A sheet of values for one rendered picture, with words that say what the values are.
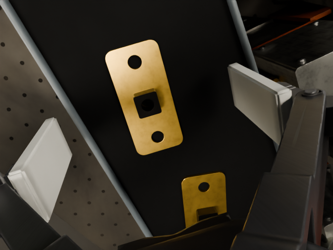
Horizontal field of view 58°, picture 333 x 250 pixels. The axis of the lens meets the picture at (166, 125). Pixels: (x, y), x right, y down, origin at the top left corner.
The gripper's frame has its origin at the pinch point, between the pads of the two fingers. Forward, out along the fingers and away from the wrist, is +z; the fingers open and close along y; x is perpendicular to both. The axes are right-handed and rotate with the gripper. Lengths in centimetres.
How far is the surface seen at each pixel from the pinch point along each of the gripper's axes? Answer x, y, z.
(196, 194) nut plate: -9.2, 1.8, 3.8
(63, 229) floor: -93, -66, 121
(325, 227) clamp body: -29.1, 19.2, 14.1
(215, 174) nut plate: -7.9, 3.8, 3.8
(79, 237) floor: -101, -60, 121
